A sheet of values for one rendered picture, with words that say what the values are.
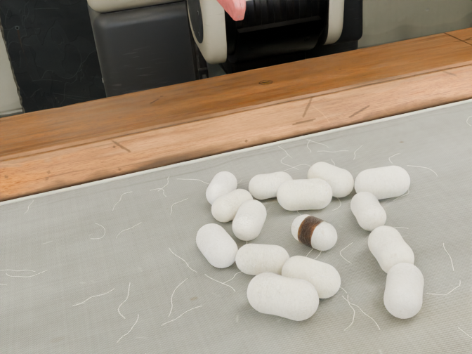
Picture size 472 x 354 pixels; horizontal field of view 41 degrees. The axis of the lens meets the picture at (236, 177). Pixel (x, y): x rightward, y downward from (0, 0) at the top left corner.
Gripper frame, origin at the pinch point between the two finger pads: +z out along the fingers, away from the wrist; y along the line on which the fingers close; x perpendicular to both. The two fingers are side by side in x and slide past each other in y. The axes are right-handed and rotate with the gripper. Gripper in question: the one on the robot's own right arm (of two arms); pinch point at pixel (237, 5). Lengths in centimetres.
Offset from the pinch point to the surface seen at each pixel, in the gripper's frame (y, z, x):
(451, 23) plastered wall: 144, -96, 175
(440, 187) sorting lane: 10.4, 15.5, 2.6
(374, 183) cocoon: 5.3, 14.5, 1.3
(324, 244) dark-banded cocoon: 0.1, 18.0, -0.7
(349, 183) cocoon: 4.1, 13.8, 2.3
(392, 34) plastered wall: 117, -97, 175
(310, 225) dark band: -0.3, 16.7, -0.7
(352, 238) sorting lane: 2.4, 17.8, 0.6
